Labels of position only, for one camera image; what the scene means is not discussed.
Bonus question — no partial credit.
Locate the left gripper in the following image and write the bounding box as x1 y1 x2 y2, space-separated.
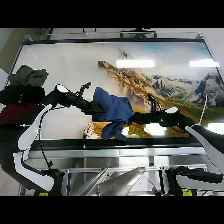
77 98 105 116

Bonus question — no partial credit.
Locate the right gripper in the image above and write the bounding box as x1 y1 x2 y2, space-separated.
129 112 152 125

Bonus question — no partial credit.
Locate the blue T-shirt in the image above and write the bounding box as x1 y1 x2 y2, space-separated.
91 86 135 142

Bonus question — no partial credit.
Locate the grey garment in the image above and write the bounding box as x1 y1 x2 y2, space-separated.
7 64 50 88

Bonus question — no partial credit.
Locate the red garment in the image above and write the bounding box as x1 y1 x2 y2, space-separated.
0 103 42 126

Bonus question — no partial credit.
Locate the silver frame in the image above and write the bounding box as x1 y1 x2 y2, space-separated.
8 31 224 197

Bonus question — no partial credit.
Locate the black cable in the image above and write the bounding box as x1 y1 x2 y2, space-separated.
37 105 55 172

